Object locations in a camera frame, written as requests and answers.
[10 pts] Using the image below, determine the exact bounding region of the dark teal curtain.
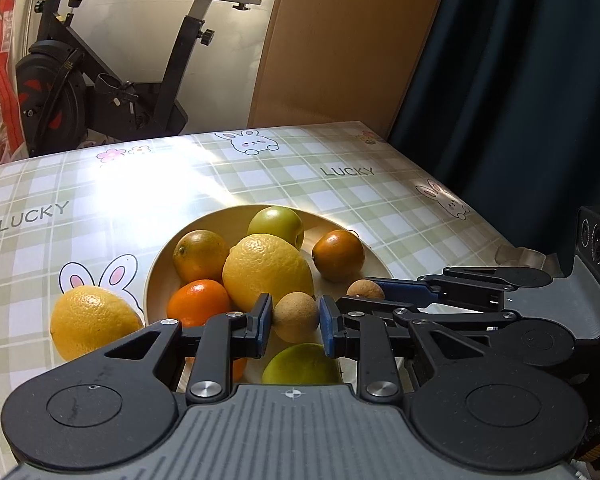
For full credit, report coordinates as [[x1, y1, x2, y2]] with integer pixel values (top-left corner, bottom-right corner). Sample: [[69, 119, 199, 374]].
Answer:
[[387, 0, 600, 266]]

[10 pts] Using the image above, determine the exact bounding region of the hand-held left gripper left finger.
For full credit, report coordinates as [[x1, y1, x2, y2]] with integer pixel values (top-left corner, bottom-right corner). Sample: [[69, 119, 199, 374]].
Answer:
[[86, 292, 273, 405]]

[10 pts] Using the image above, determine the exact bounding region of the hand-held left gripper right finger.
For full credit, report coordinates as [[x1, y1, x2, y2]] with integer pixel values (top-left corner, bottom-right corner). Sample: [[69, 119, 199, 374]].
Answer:
[[319, 296, 484, 405]]

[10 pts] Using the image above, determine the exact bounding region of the brown longan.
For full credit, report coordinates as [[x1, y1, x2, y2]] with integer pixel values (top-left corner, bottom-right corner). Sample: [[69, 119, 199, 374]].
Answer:
[[346, 280, 386, 301], [272, 291, 321, 345]]

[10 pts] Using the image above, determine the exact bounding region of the cream round plate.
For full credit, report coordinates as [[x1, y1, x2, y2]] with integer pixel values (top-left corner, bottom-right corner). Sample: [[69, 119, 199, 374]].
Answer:
[[143, 204, 406, 395]]

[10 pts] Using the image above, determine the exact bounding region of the small bright orange tangerine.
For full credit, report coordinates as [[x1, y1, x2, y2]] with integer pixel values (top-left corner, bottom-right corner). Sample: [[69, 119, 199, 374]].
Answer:
[[185, 355, 249, 384], [167, 279, 232, 328]]

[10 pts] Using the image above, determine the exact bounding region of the yellow lemon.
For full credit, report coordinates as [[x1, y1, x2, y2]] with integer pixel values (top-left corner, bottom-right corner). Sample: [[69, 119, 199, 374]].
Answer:
[[50, 286, 145, 362], [222, 234, 315, 312]]

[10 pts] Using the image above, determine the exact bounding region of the green jujube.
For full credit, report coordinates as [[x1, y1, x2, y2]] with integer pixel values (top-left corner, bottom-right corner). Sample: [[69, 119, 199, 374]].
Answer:
[[261, 343, 342, 386], [246, 206, 305, 251]]

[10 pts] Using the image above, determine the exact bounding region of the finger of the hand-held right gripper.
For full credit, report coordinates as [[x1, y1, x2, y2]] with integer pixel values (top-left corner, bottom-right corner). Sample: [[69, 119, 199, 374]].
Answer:
[[366, 266, 554, 310], [338, 296, 521, 324]]

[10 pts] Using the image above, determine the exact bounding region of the green checked rabbit tablecloth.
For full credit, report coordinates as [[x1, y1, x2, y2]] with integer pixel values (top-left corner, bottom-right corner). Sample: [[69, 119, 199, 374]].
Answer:
[[0, 120, 566, 441]]

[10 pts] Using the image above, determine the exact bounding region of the brown cardboard panel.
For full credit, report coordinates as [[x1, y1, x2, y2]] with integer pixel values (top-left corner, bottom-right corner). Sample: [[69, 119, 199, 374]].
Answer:
[[247, 0, 456, 136]]

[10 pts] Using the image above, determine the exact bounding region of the greenish orange tangerine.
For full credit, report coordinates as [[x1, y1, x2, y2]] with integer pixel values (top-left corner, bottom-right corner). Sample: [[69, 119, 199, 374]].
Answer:
[[311, 229, 366, 283], [173, 230, 231, 284]]

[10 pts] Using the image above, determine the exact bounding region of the black exercise bike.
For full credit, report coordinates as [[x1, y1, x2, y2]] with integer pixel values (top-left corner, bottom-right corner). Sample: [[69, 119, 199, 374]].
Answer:
[[15, 0, 268, 157]]

